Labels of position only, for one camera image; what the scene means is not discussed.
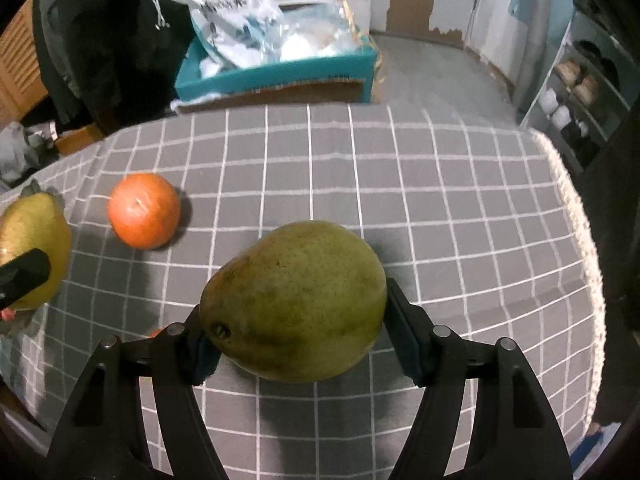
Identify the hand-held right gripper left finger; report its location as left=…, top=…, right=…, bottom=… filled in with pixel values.
left=47, top=307, right=228, bottom=480

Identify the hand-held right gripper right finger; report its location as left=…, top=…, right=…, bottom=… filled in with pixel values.
left=385, top=277, right=573, bottom=480

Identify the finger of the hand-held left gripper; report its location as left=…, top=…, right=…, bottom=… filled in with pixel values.
left=0, top=248, right=52, bottom=309

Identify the yellow pear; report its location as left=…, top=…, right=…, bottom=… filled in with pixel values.
left=0, top=192, right=73, bottom=311

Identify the grey jacket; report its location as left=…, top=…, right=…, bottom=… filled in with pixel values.
left=0, top=121, right=63, bottom=188

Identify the grey checked tablecloth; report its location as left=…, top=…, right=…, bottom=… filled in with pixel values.
left=0, top=102, right=606, bottom=480

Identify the wooden louvred wardrobe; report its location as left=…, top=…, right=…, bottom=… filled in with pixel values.
left=0, top=7, right=48, bottom=128

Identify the blue slipper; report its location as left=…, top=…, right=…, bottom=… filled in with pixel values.
left=582, top=422, right=621, bottom=461

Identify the black hanging coat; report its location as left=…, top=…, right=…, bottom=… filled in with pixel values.
left=32, top=0, right=196, bottom=136

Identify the black shoe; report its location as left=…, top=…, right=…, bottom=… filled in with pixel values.
left=560, top=120, right=598, bottom=161

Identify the teal cardboard box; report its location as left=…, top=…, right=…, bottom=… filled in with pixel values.
left=172, top=2, right=381, bottom=113

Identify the white shoe rack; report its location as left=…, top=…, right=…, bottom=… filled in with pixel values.
left=517, top=7, right=640, bottom=176

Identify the tan shoe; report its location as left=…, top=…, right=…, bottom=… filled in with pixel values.
left=572, top=75, right=600, bottom=103
left=555, top=60, right=583, bottom=86

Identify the clear plastic bag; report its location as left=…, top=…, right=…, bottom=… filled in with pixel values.
left=280, top=0, right=366, bottom=63

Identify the white printed plastic bag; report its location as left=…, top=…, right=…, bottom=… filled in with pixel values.
left=135, top=0, right=286, bottom=68

